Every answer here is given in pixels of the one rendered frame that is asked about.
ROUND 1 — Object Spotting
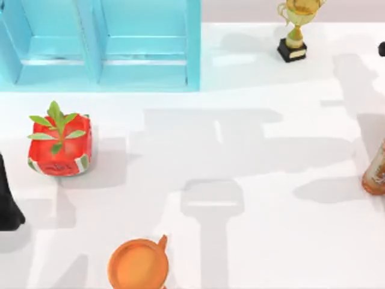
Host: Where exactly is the orange bottle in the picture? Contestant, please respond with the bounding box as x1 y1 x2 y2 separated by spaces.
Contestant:
361 140 385 197

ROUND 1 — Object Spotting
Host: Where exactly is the orange cup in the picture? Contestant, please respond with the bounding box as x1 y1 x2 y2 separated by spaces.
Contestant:
108 234 169 289

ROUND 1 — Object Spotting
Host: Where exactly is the light blue rack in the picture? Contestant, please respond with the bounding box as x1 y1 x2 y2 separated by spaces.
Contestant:
0 0 202 93

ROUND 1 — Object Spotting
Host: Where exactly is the gold trophy with black base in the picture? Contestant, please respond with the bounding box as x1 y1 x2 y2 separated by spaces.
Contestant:
276 0 328 64

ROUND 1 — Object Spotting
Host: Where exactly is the red plant pot with plant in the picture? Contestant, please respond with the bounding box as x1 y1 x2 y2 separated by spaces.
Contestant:
27 100 93 178

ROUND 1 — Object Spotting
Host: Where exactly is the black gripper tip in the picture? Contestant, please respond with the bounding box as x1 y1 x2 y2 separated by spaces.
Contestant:
0 152 26 232

